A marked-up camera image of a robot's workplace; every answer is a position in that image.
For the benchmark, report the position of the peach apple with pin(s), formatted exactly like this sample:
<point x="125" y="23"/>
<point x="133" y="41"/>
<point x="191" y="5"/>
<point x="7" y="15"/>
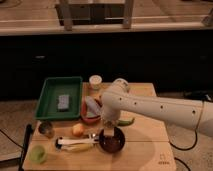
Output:
<point x="78" y="130"/>

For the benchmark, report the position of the black bar at table edge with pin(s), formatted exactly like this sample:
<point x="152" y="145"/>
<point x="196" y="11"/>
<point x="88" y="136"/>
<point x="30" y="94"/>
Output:
<point x="28" y="132"/>

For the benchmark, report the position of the grey sponge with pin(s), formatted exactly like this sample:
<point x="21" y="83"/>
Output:
<point x="63" y="102"/>

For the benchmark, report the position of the yellow banana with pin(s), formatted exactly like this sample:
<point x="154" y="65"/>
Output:
<point x="77" y="148"/>

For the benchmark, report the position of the green plastic tray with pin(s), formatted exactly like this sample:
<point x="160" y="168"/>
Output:
<point x="52" y="88"/>

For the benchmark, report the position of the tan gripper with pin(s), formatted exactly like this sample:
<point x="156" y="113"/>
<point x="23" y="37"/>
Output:
<point x="109" y="128"/>

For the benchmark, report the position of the white cup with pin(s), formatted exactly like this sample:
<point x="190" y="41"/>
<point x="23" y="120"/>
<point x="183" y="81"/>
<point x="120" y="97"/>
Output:
<point x="95" y="82"/>

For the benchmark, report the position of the purple bowl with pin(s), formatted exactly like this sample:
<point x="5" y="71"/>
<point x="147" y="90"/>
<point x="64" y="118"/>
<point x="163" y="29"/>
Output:
<point x="112" y="144"/>

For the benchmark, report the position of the green plastic cup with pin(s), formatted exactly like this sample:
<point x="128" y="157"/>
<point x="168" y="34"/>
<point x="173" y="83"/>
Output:
<point x="37" y="154"/>

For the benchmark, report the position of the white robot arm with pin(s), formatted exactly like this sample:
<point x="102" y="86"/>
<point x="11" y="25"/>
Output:
<point x="191" y="114"/>

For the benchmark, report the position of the small metal cup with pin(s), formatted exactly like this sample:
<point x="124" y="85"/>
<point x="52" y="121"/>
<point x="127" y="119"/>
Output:
<point x="46" y="129"/>

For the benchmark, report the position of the orange bowl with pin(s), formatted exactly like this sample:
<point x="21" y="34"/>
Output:
<point x="88" y="120"/>

